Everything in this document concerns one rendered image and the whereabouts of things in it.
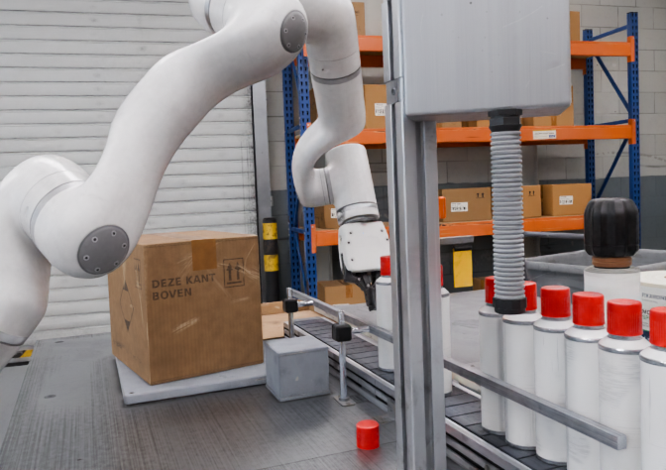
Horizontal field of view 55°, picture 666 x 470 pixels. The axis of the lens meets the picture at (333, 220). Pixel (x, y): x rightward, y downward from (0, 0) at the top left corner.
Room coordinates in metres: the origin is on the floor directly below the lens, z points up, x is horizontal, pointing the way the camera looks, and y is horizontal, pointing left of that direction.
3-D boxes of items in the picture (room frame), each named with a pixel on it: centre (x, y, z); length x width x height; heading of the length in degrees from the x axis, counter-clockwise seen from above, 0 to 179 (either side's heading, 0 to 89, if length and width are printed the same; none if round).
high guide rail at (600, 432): (1.10, -0.08, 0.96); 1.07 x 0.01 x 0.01; 21
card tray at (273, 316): (1.77, 0.15, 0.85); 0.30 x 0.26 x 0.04; 21
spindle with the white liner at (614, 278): (1.02, -0.45, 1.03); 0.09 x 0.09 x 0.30
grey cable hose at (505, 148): (0.66, -0.18, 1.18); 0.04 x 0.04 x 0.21
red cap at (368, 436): (0.92, -0.04, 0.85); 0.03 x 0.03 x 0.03
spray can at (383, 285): (1.14, -0.10, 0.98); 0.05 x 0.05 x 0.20
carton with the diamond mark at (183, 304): (1.38, 0.34, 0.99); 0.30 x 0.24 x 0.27; 32
